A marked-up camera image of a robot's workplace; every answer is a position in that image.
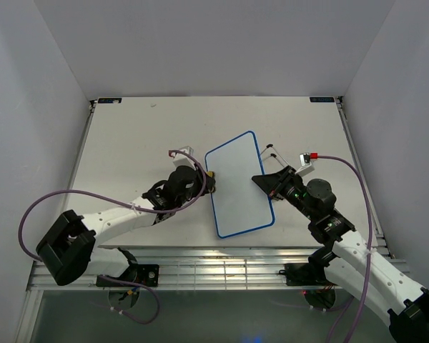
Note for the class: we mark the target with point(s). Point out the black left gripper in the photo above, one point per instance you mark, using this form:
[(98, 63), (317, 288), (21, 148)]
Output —
[(200, 179)]

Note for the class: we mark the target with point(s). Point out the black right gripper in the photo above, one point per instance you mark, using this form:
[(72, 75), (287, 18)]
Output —
[(277, 181)]

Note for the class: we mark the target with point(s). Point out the blue framed small whiteboard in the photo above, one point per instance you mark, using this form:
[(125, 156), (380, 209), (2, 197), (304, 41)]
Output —
[(238, 204)]

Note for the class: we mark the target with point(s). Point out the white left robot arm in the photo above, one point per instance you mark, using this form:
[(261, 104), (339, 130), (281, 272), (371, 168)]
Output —
[(73, 245)]

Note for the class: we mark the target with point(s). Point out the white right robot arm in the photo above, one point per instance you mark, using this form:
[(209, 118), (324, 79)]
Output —
[(345, 259)]

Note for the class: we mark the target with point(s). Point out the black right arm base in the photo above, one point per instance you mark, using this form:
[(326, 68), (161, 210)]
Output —
[(304, 274)]

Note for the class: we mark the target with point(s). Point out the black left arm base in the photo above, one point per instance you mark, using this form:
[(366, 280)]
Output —
[(145, 274)]

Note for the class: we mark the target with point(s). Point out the blue label sticker right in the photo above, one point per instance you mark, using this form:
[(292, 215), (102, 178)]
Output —
[(322, 99)]

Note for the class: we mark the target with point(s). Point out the blue label sticker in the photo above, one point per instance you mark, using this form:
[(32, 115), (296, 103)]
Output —
[(109, 100), (322, 99)]

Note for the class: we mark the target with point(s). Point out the blue label sticker left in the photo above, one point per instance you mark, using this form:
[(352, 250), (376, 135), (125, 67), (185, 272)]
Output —
[(109, 100)]

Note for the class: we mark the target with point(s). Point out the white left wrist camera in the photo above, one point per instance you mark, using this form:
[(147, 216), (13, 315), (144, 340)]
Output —
[(183, 157)]

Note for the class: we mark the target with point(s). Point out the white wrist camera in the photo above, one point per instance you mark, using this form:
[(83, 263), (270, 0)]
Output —
[(306, 163), (183, 157)]

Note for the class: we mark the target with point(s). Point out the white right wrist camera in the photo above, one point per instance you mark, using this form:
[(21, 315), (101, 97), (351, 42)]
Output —
[(306, 163)]

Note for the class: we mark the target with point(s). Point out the aluminium table frame rails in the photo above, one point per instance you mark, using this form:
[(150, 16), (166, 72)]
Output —
[(220, 269)]

